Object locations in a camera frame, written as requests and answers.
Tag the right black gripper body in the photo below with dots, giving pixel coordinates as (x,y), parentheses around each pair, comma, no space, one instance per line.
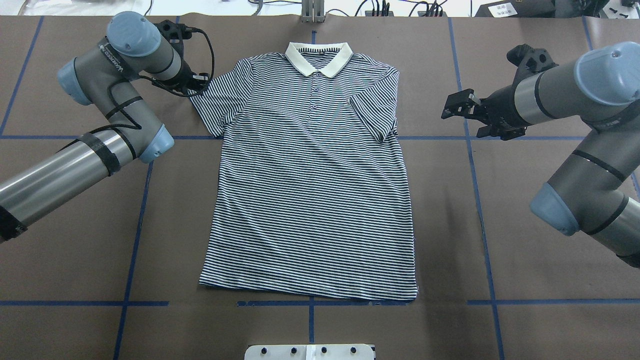
(500,102)

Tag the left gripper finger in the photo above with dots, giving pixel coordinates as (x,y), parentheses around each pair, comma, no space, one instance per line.
(202,77)
(198,90)

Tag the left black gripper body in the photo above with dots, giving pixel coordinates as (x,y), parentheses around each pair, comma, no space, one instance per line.
(186,79)

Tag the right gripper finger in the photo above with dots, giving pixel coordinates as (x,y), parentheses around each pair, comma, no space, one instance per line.
(488,131)
(461,104)

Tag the striped polo shirt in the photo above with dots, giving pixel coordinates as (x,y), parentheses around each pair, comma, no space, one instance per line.
(313,194)

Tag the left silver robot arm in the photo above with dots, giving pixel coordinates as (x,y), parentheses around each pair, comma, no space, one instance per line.
(68,123)

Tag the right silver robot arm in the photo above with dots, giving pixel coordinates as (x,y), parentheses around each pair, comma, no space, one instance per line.
(601,87)

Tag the black box with label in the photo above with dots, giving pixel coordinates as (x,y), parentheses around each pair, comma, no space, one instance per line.
(516,9)

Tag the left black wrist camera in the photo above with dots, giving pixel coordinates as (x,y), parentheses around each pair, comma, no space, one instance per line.
(175,33)

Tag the aluminium frame post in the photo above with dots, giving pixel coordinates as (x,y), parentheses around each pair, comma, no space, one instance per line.
(313,11)

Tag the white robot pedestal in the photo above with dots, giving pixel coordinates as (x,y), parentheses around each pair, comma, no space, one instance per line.
(332,351)

